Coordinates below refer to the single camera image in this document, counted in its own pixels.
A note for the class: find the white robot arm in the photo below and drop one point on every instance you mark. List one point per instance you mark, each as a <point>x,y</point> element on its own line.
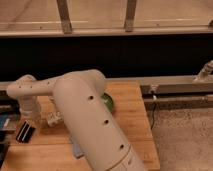
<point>77,96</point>

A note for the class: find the green bowl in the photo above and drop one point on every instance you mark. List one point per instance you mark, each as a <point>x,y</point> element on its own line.
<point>108,101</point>

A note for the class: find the black white-striped eraser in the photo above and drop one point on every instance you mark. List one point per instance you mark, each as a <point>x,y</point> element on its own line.
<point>25,133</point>

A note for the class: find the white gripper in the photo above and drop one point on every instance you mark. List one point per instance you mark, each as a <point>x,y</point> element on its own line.
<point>31,110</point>

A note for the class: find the blue sponge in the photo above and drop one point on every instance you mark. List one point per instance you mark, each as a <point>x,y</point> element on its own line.
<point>77,152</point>

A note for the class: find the white rectangular box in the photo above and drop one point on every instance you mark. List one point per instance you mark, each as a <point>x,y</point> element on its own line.
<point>53,118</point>

